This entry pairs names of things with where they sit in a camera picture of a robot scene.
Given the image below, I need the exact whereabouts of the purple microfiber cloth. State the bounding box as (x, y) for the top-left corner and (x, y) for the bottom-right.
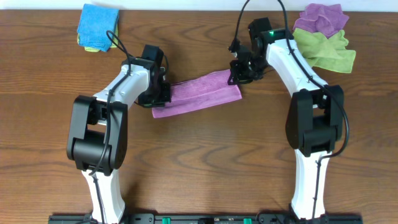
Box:
(152, 70), (242, 118)

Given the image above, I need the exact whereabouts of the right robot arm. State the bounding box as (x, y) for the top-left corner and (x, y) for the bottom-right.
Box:
(228, 17), (346, 223)

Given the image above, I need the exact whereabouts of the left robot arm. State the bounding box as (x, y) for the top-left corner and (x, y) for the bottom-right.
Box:
(67, 45), (171, 223)

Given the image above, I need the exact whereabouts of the green folded cloth under blue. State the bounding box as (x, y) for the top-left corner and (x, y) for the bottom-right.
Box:
(76, 26), (119, 52)

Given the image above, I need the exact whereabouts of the crumpled green cloth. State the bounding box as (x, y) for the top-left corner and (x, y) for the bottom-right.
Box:
(293, 29), (356, 73)

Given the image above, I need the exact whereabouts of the crumpled purple cloth at back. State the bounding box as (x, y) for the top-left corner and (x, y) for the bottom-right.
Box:
(293, 3), (349, 39)

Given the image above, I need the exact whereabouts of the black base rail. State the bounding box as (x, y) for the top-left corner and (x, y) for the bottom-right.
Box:
(48, 212), (364, 224)

